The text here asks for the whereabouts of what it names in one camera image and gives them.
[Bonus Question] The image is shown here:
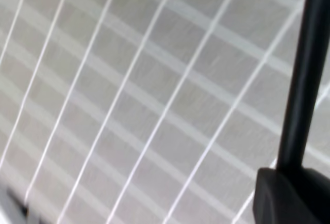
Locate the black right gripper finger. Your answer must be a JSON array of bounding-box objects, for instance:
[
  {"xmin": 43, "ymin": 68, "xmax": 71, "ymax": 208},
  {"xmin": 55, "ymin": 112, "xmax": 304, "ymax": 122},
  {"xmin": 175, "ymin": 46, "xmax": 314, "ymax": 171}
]
[{"xmin": 253, "ymin": 168, "xmax": 329, "ymax": 223}]

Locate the black pen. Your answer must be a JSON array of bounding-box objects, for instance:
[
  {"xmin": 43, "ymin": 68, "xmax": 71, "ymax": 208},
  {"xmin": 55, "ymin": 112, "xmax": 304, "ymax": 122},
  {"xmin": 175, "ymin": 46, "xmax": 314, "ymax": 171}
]
[{"xmin": 276, "ymin": 0, "xmax": 329, "ymax": 172}]

